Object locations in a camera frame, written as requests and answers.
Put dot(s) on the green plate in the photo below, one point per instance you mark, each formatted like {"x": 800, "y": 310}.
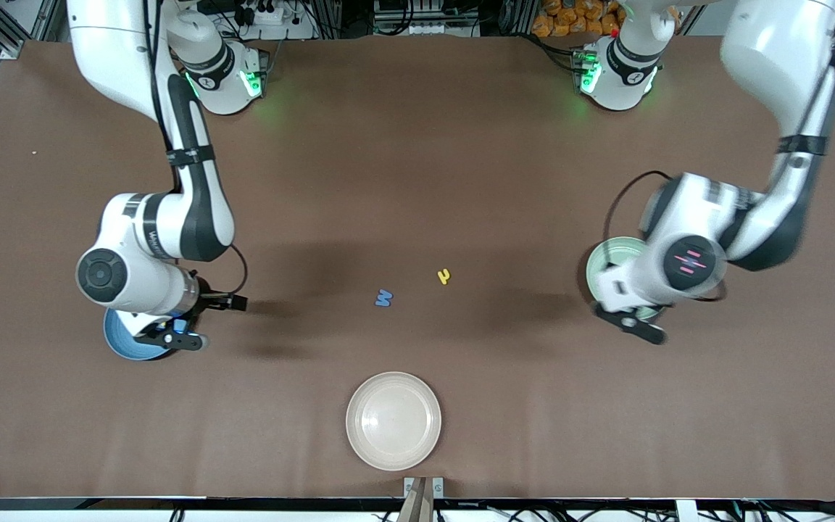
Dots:
{"x": 595, "y": 279}

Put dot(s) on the orange toy pile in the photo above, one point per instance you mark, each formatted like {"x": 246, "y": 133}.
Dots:
{"x": 570, "y": 18}

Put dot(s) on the grey control box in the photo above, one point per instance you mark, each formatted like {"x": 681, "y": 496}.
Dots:
{"x": 425, "y": 25}

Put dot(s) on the beige plate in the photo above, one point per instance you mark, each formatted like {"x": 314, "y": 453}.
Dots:
{"x": 393, "y": 420}

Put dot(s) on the yellow foam lowercase letter h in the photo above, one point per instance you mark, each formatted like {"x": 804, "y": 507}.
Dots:
{"x": 444, "y": 276}

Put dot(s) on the blue plate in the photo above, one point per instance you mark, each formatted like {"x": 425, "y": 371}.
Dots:
{"x": 124, "y": 348}

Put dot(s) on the brown table mat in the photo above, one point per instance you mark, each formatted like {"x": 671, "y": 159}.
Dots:
{"x": 751, "y": 420}

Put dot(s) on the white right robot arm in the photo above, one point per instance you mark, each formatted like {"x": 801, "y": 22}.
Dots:
{"x": 113, "y": 51}

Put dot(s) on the metal mounting bracket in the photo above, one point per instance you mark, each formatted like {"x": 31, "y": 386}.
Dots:
{"x": 437, "y": 486}

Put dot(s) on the blue foam letter M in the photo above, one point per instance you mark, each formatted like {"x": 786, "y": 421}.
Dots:
{"x": 383, "y": 298}

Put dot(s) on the white power strip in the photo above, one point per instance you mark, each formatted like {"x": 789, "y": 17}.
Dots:
{"x": 276, "y": 14}

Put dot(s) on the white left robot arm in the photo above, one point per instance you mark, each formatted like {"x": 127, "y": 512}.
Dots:
{"x": 773, "y": 51}

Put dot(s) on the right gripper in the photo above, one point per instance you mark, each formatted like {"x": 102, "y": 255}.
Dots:
{"x": 209, "y": 298}

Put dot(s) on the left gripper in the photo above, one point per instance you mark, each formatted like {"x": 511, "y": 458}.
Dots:
{"x": 609, "y": 264}

